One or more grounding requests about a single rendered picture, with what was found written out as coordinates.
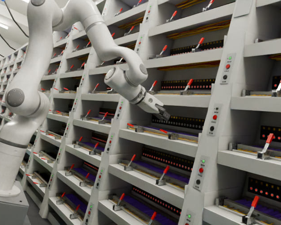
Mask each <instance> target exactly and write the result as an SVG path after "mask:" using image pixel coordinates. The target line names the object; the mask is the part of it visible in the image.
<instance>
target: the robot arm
mask: <svg viewBox="0 0 281 225"><path fill-rule="evenodd" d="M27 20H28V27H29V43H28V47H27V51H26V55H25V59H24V62H23V64H22V66H21V68H20V70H19V71H18V73H17V74H16V75H15V77H14V78H13V80H12V81H11V83H10V85H9V86H8V88H7V91H6V93H5V99H4V100H5V104H6V106H7V108H8V109H9V110H10V111H11V112H12V113H14V114H16V116H15V117H14V118H13V119H11V120H10V121H9V122H8V123H6V124H5V125H4V126H3V127H2V128H1V130H0V196H2V197H15V196H18V195H19V194H20V192H21V191H20V189H19V188H18V187H17V186H15V185H13V184H14V182H15V179H16V176H17V173H18V171H19V169H20V166H21V163H22V160H23V158H24V155H25V153H26V150H27V148H28V145H29V142H30V139H31V137H32V135H33V134H34V133H35V131H36V130H37V129H38V128H39V127H40V126H41V124H42V123H43V122H44V120H45V119H46V117H47V115H48V113H49V109H50V101H49V99H48V97H47V96H46V95H45V94H44V93H42V92H40V91H38V86H39V83H40V81H41V79H42V77H43V76H44V75H45V73H46V72H47V70H48V68H49V65H50V61H51V57H52V52H53V47H54V42H53V32H52V31H64V30H66V29H68V28H70V27H71V26H72V25H73V24H75V23H77V22H81V24H82V26H83V28H84V30H85V32H86V34H87V36H88V38H89V40H90V42H91V44H92V46H93V48H94V50H95V52H96V54H97V56H98V57H99V59H100V60H102V61H109V60H112V59H114V58H117V57H122V58H124V59H125V61H126V62H127V64H128V66H129V68H128V69H127V70H122V69H121V68H120V67H119V66H115V67H113V68H112V69H110V71H109V72H108V73H107V74H106V76H105V79H104V82H105V83H106V84H107V85H108V86H109V87H111V88H112V89H113V90H115V91H116V92H117V93H119V94H120V95H121V96H123V97H124V98H125V99H126V100H128V101H129V102H130V103H132V104H137V105H138V106H139V107H140V108H142V109H143V110H144V111H146V112H148V113H152V114H153V115H155V116H156V117H157V118H159V119H160V120H163V119H164V120H166V121H168V119H169V117H170V114H168V113H167V112H166V111H165V110H166V109H164V108H163V107H161V106H163V103H162V102H161V101H159V100H158V99H157V98H155V97H154V96H152V95H150V94H149V93H147V92H146V90H145V88H144V87H143V86H141V85H140V84H141V83H142V82H144V81H145V80H146V79H147V77H148V73H147V70H146V68H145V66H144V64H143V62H142V60H141V58H140V57H139V55H138V54H137V53H136V52H135V51H133V50H132V49H129V48H126V47H122V46H118V45H116V44H115V42H114V40H113V38H112V36H111V34H110V32H109V30H108V28H107V26H106V24H105V22H104V20H103V18H102V16H101V14H100V12H99V10H98V8H97V6H96V4H95V3H94V2H93V1H92V0H69V1H68V2H67V4H66V6H65V7H63V8H59V6H58V5H57V4H56V2H55V1H54V0H29V2H28V6H27Z"/></svg>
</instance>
